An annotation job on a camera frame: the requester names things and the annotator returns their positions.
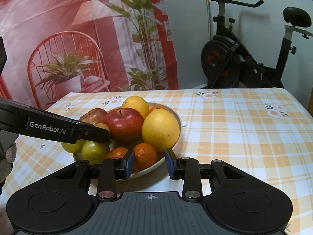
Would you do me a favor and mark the brownish red apple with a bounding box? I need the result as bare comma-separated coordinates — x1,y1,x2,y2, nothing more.
79,108,107,125

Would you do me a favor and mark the green apple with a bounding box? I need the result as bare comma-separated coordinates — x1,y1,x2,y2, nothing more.
61,139,85,154

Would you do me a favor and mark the orange mandarin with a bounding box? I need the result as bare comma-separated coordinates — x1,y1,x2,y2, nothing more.
134,143,157,171
106,147,128,159
148,105,165,114

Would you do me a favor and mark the yellow-green fruit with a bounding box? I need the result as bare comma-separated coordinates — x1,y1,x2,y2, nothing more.
81,141,110,165

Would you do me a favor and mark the bright red apple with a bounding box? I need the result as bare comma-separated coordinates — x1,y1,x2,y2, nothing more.
103,108,144,145

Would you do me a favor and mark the large yellow grapefruit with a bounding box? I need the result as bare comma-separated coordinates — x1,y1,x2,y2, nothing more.
142,109,180,152

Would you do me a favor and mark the small yellow lemon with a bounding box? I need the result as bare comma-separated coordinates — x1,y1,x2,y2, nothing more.
122,96,149,119

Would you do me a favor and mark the small brown longan fruit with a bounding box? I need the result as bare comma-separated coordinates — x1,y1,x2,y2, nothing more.
95,123,110,133

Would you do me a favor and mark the gloved left hand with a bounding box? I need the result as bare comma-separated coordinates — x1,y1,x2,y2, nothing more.
0,130,19,194

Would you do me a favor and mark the cream round plate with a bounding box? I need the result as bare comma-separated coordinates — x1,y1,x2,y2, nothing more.
73,102,183,181

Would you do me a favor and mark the orange plaid floral tablecloth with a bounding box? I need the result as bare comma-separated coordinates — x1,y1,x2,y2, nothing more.
1,88,312,234

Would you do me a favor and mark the red printed backdrop curtain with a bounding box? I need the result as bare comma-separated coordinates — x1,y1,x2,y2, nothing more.
1,0,178,109

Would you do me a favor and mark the black exercise bike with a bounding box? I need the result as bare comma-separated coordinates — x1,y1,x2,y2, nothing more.
201,0,312,88

